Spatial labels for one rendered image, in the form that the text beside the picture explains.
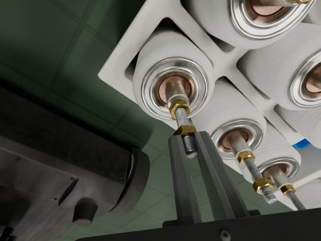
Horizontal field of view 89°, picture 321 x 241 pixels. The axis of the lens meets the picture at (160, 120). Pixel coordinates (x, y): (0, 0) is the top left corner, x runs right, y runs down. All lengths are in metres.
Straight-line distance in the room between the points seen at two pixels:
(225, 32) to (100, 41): 0.31
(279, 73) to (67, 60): 0.43
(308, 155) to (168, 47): 0.51
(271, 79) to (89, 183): 0.39
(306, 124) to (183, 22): 0.24
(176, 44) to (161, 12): 0.07
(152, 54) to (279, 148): 0.24
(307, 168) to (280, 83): 0.38
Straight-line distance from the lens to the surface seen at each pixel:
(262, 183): 0.21
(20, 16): 0.50
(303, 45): 0.24
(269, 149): 0.32
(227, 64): 0.27
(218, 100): 0.25
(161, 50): 0.18
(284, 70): 0.23
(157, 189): 0.79
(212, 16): 0.19
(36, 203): 0.61
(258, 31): 0.19
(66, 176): 0.43
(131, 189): 0.47
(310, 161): 0.59
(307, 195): 0.60
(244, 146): 0.23
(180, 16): 0.24
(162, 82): 0.18
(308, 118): 0.33
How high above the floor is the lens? 0.42
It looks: 54 degrees down
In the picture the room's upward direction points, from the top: 175 degrees clockwise
